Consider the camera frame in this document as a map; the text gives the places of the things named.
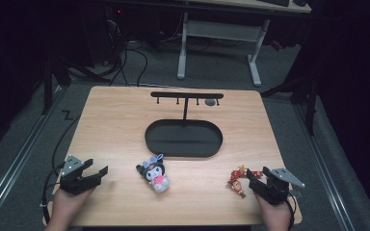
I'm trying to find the red figure keychain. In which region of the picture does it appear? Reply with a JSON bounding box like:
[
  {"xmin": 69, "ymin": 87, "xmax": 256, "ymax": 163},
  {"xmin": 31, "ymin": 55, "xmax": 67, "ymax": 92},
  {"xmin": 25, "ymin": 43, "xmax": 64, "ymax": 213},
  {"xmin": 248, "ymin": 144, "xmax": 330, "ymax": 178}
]
[{"xmin": 226, "ymin": 164, "xmax": 265, "ymax": 199}]

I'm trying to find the bundle of black floor cables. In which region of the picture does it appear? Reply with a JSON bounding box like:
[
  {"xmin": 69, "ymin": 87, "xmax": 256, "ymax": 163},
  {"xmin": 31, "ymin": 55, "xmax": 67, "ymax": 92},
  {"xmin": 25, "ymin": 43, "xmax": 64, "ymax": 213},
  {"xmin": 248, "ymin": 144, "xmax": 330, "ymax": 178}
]
[{"xmin": 104, "ymin": 13, "xmax": 149, "ymax": 88}]

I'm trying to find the aluminium floor rail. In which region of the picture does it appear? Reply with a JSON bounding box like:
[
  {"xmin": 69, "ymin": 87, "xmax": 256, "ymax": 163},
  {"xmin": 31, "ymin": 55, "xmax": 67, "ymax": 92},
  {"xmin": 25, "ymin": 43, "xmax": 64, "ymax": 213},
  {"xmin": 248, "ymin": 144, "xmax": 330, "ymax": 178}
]
[
  {"xmin": 0, "ymin": 86, "xmax": 66, "ymax": 223},
  {"xmin": 294, "ymin": 104, "xmax": 356, "ymax": 231}
]

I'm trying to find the person's right hand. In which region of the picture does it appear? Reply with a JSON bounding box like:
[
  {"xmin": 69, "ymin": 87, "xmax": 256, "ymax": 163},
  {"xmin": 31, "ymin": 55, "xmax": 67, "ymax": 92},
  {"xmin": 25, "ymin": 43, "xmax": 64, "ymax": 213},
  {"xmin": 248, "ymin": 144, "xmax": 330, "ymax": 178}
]
[{"xmin": 254, "ymin": 192, "xmax": 294, "ymax": 225}]

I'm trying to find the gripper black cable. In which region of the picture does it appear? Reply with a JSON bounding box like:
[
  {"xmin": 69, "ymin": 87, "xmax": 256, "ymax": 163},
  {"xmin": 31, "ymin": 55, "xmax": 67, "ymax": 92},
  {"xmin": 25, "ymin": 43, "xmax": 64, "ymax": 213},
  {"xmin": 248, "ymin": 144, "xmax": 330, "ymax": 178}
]
[
  {"xmin": 40, "ymin": 115, "xmax": 82, "ymax": 226},
  {"xmin": 284, "ymin": 189, "xmax": 299, "ymax": 231}
]

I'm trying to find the black metal stand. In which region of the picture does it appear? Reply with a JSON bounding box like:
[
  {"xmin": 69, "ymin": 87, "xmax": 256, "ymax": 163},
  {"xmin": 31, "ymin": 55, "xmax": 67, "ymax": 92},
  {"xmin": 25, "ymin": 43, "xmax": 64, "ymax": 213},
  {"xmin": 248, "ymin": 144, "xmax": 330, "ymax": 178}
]
[
  {"xmin": 260, "ymin": 72, "xmax": 320, "ymax": 136},
  {"xmin": 40, "ymin": 57, "xmax": 72, "ymax": 116}
]

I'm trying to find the person's left hand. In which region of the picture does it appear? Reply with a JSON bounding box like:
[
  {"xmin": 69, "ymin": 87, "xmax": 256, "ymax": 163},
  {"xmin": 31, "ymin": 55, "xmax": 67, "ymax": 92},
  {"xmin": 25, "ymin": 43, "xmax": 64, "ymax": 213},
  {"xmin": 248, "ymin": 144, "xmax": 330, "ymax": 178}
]
[{"xmin": 51, "ymin": 187, "xmax": 96, "ymax": 223}]

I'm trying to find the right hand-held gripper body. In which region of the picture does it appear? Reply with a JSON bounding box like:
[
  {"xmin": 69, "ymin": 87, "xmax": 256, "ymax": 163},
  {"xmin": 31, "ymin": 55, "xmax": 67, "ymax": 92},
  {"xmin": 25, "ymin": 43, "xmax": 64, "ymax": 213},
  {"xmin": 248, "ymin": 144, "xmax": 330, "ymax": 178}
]
[{"xmin": 252, "ymin": 167, "xmax": 306, "ymax": 206}]

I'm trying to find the white frame desk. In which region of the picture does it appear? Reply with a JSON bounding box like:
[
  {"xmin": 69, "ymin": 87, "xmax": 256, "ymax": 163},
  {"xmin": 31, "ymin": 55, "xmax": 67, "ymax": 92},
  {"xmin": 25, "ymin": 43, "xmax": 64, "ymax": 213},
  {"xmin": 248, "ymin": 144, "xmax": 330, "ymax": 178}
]
[{"xmin": 102, "ymin": 0, "xmax": 313, "ymax": 88}]

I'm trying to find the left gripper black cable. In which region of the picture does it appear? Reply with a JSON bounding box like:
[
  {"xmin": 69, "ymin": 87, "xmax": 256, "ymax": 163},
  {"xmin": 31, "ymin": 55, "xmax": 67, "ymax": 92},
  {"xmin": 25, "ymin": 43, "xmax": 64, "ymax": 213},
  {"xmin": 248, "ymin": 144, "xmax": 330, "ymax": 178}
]
[{"xmin": 40, "ymin": 115, "xmax": 82, "ymax": 226}]

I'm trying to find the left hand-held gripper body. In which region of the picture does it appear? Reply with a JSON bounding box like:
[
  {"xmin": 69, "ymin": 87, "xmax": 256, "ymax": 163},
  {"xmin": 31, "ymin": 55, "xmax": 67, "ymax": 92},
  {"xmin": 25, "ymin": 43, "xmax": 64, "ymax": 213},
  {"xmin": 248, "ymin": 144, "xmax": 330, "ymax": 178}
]
[{"xmin": 59, "ymin": 154, "xmax": 103, "ymax": 196}]

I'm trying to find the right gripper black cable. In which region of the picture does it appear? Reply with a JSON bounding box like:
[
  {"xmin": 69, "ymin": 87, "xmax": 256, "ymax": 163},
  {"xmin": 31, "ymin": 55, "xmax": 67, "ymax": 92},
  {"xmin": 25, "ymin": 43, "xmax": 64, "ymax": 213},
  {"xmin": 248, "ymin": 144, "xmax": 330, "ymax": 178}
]
[{"xmin": 284, "ymin": 189, "xmax": 299, "ymax": 231}]

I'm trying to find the white and black plush keychain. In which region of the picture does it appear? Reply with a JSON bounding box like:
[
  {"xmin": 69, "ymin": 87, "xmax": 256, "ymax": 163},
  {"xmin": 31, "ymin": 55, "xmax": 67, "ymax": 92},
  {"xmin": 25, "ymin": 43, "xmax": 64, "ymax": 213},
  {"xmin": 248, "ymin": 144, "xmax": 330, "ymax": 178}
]
[{"xmin": 136, "ymin": 153, "xmax": 171, "ymax": 193}]

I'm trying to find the black keyboard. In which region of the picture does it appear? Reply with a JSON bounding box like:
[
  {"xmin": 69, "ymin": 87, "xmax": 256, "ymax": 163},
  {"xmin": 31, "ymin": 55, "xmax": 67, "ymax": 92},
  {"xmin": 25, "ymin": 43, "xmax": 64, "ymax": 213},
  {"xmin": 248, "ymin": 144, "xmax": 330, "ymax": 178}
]
[{"xmin": 257, "ymin": 0, "xmax": 291, "ymax": 8}]

